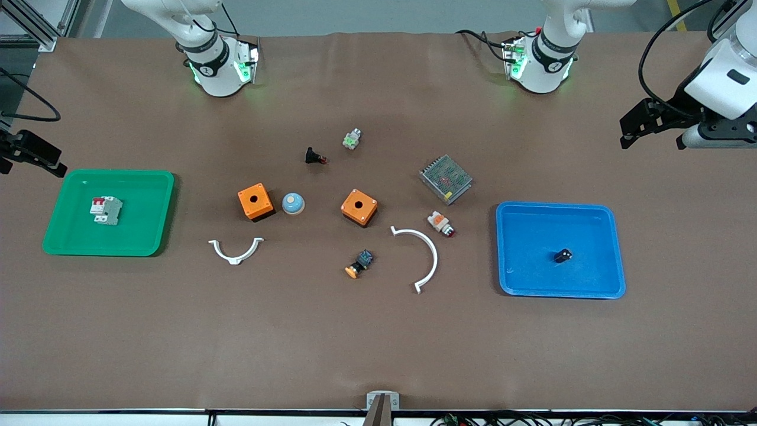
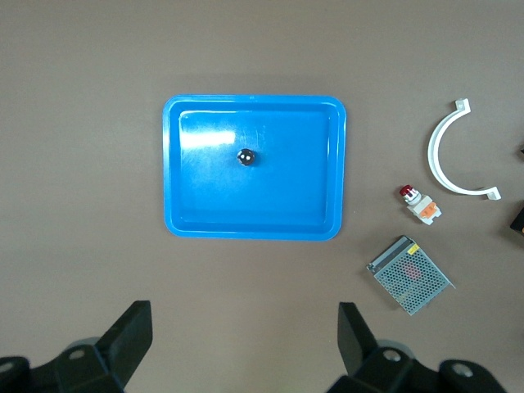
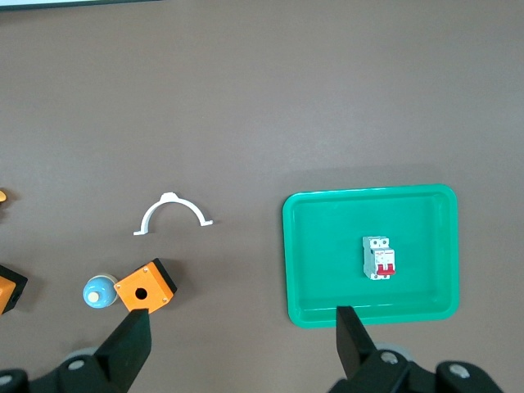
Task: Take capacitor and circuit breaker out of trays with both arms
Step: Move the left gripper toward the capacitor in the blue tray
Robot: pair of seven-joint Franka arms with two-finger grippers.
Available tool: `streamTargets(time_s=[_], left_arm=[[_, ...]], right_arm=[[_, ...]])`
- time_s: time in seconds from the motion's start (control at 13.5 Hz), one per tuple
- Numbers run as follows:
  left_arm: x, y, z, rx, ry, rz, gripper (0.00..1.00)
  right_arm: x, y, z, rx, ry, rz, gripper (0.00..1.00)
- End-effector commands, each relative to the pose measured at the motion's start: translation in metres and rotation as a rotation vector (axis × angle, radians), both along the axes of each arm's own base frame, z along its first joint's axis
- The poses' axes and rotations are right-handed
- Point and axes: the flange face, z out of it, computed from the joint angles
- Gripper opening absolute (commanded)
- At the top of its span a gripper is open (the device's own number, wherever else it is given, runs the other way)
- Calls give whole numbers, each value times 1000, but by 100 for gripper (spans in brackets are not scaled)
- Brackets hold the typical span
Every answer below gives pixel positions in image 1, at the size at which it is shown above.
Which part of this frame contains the green plastic tray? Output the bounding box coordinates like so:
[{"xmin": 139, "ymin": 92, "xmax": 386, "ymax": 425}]
[{"xmin": 43, "ymin": 170, "xmax": 176, "ymax": 257}]

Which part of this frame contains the orange button enclosure box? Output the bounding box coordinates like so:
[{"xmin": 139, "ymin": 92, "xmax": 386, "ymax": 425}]
[
  {"xmin": 340, "ymin": 189, "xmax": 379, "ymax": 228},
  {"xmin": 237, "ymin": 183, "xmax": 276, "ymax": 222}
]

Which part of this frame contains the small white curved bracket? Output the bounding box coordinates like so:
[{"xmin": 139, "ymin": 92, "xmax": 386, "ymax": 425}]
[{"xmin": 208, "ymin": 237, "xmax": 265, "ymax": 266}]

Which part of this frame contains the large white curved bracket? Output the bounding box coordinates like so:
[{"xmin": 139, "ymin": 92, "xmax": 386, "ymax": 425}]
[{"xmin": 390, "ymin": 225, "xmax": 439, "ymax": 295}]

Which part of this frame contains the grey metal edge bracket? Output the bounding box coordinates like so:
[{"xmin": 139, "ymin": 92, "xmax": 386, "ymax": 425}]
[{"xmin": 366, "ymin": 390, "xmax": 401, "ymax": 412}]

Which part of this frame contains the orange mushroom push button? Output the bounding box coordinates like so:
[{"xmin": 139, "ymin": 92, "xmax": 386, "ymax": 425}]
[{"xmin": 345, "ymin": 249, "xmax": 375, "ymax": 279}]

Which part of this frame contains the black right base cable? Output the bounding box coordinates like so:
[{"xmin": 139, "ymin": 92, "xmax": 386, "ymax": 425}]
[{"xmin": 220, "ymin": 0, "xmax": 240, "ymax": 37}]

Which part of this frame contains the black left base cable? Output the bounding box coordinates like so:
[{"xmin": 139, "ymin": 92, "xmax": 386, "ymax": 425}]
[{"xmin": 455, "ymin": 28, "xmax": 512, "ymax": 60}]

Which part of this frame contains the black base cable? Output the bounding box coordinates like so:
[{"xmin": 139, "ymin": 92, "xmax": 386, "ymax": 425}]
[
  {"xmin": 220, "ymin": 0, "xmax": 240, "ymax": 37},
  {"xmin": 455, "ymin": 28, "xmax": 512, "ymax": 60}
]

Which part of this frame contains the metal mesh power supply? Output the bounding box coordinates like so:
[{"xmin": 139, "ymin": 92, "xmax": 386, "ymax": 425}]
[{"xmin": 419, "ymin": 154, "xmax": 474, "ymax": 206}]

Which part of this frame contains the blue plastic tray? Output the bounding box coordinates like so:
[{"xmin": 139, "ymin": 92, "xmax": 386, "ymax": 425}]
[{"xmin": 496, "ymin": 201, "xmax": 626, "ymax": 299}]

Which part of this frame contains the brown table cover mat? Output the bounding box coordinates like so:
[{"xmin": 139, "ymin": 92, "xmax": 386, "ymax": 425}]
[{"xmin": 0, "ymin": 31, "xmax": 757, "ymax": 412}]

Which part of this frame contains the aluminium frame profile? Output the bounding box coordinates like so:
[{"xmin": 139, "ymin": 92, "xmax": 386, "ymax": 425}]
[{"xmin": 0, "ymin": 0, "xmax": 80, "ymax": 53}]

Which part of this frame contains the orange white red indicator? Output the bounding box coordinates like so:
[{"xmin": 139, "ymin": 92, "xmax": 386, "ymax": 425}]
[{"xmin": 427, "ymin": 210, "xmax": 457, "ymax": 238}]

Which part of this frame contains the white red circuit breaker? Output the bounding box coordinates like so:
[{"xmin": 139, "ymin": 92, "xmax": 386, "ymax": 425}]
[{"xmin": 89, "ymin": 196, "xmax": 124, "ymax": 226}]

